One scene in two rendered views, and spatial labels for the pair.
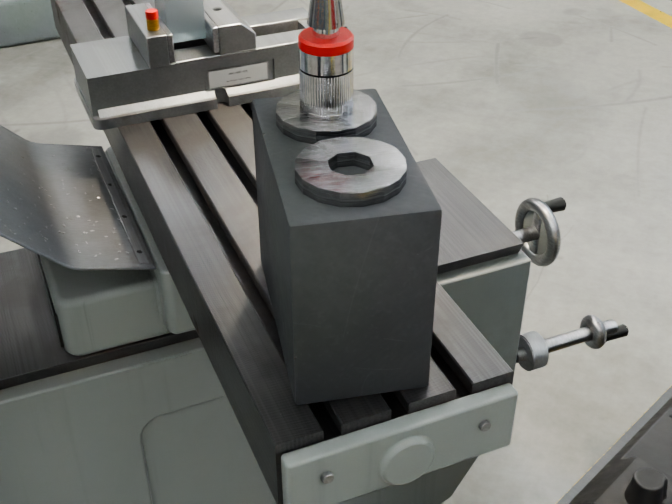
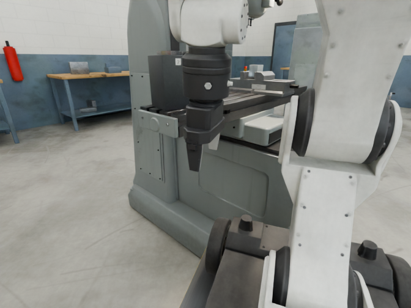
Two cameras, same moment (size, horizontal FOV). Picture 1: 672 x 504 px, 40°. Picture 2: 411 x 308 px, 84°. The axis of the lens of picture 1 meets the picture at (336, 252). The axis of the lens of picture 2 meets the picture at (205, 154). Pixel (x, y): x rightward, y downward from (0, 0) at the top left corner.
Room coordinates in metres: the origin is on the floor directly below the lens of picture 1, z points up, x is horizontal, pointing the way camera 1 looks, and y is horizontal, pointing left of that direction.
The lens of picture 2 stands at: (0.38, -0.88, 1.14)
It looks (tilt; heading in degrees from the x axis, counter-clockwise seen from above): 23 degrees down; 65
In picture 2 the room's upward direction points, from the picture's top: straight up
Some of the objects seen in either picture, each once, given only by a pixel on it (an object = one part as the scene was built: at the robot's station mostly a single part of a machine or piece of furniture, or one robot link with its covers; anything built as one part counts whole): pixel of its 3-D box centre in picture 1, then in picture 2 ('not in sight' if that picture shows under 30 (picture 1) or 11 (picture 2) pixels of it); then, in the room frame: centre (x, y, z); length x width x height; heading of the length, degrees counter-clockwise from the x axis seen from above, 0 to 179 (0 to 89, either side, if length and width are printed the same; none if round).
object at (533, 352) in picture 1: (572, 338); not in sight; (1.15, -0.39, 0.54); 0.22 x 0.06 x 0.06; 113
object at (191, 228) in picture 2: not in sight; (205, 209); (0.97, 0.39, 0.10); 1.20 x 0.60 x 0.20; 113
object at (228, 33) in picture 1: (220, 22); (264, 75); (1.22, 0.16, 1.05); 0.12 x 0.06 x 0.04; 23
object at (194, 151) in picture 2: not in sight; (193, 157); (0.53, -0.51, 0.96); 0.03 x 0.02 x 0.06; 133
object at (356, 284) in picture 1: (338, 232); (182, 79); (0.69, 0.00, 1.06); 0.22 x 0.12 x 0.20; 12
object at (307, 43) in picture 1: (326, 39); not in sight; (0.74, 0.01, 1.22); 0.05 x 0.05 x 0.01
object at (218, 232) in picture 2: not in sight; (219, 245); (0.70, -0.32, 0.50); 0.20 x 0.05 x 0.20; 46
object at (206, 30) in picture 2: not in sight; (214, 38); (0.58, -0.48, 1.17); 0.11 x 0.11 x 0.11; 45
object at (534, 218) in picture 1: (518, 236); not in sight; (1.26, -0.30, 0.66); 0.16 x 0.12 x 0.12; 113
